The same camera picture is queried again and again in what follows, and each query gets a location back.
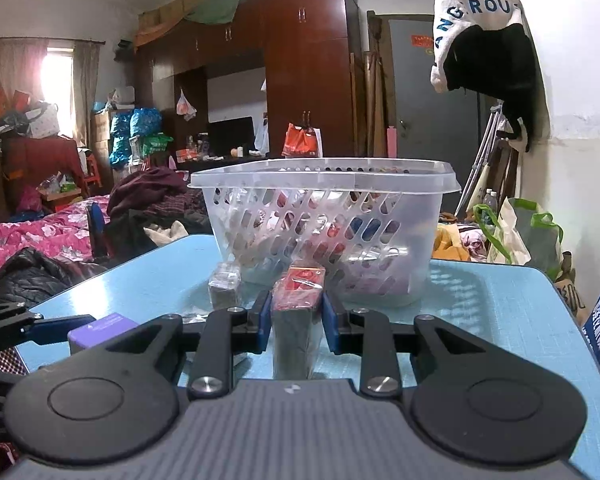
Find white hanging plastic bag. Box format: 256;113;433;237
175;88;199;122

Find brown wooden wardrobe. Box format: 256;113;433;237
134;0;364;162

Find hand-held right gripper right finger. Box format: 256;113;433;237
321;291;487;400

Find pink floral blanket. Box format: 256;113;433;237
0;197;112;282

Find small brown packet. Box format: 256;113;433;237
208;262;243;311

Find maroon clothes pile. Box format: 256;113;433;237
106;166;212;222

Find clear plastic basket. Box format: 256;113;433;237
187;157;462;309

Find white gift bag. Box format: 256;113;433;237
25;104;62;139

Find wooden boards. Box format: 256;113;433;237
350;50;389;159

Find black monitor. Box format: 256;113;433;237
207;116;256;157

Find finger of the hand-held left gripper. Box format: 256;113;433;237
0;302;97;357
86;202;112;262

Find orange shopping bag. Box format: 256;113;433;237
281;122;324;159

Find black hanging garment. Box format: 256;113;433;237
447;24;539;154

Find metal crutches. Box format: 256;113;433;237
454;105;504;217

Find red stool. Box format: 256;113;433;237
76;151;102;192

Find blue patterned bags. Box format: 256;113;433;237
108;108;163;167

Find green patterned bag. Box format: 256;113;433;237
141;132;174;159

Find dark red cabinet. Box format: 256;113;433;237
1;135;87;201

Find red and black box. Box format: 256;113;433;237
271;261;327;382

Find green and white tote bag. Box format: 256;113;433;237
472;197;564;282

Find small cardboard box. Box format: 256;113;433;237
138;0;186;29

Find beige curtain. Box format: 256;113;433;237
72;42;104;147
0;40;49;107

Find brown paper bag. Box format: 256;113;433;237
552;251;589;327

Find lavender small box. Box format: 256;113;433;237
67;312;137;358

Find grey door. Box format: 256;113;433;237
387;16;484;214

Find black jacket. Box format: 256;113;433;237
0;246;107;307

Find yellow cloth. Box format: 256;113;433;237
432;224;472;262

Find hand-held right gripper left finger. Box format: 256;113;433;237
97;290;274;402

